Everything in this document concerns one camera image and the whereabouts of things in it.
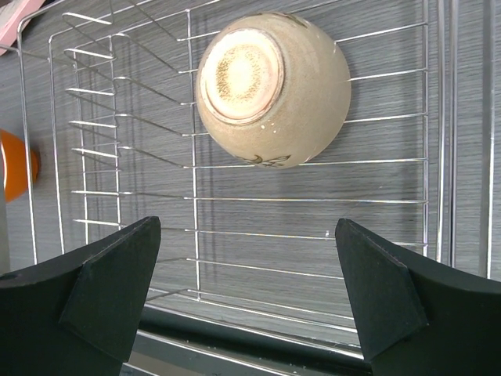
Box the orange bowl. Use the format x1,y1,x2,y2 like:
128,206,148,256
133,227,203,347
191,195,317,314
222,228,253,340
1,130,28,203

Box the clear plastic drip tray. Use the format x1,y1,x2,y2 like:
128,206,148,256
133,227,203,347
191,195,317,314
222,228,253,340
141,1,500,375

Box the pink three-tier shelf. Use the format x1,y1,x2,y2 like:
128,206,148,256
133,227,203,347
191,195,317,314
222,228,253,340
0,0,45,55

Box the chrome wire dish rack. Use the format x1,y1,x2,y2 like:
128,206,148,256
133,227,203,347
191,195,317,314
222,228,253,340
17,1,443,346

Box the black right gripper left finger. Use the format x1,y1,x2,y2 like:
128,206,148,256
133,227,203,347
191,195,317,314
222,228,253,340
1,216,161,375

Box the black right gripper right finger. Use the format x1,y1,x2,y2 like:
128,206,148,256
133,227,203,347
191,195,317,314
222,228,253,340
335,219,500,375

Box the beige floral ceramic bowl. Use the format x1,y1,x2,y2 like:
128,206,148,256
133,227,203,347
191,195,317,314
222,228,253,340
195,12,351,169

